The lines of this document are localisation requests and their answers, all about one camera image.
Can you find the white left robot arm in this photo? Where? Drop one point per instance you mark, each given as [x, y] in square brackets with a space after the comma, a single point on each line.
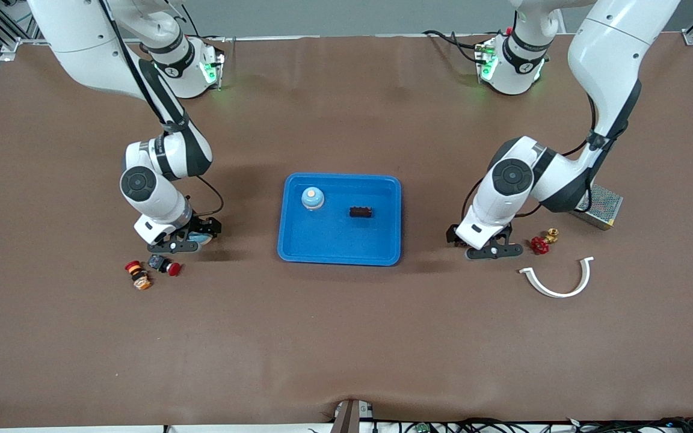
[512, 175]

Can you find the dark electrolytic capacitor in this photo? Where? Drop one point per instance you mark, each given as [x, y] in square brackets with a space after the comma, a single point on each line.
[361, 211]

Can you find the blue plastic tray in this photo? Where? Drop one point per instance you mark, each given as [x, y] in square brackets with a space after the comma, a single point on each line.
[340, 240]

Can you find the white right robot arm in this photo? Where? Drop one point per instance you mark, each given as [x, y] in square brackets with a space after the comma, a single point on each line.
[142, 183]

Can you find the blue desk bell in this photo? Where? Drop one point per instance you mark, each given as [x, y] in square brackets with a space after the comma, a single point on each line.
[204, 241]
[312, 198]

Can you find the metal mesh power supply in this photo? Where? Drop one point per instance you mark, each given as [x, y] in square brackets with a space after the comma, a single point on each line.
[605, 207]

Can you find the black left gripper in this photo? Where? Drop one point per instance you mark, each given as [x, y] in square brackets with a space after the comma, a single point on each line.
[454, 235]

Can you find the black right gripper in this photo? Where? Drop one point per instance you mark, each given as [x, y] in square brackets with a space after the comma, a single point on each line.
[206, 226]

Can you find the brown table mat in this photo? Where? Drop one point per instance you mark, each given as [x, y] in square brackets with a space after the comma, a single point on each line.
[346, 337]

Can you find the red emergency button yellow collar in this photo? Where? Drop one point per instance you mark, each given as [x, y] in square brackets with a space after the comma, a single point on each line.
[138, 275]

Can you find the white curved plastic clamp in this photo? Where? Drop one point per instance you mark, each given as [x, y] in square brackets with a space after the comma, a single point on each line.
[557, 293]

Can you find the red push button black block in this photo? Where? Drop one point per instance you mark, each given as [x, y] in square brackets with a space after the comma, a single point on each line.
[163, 264]

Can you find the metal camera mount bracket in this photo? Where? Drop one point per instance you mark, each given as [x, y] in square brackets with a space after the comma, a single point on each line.
[349, 418]

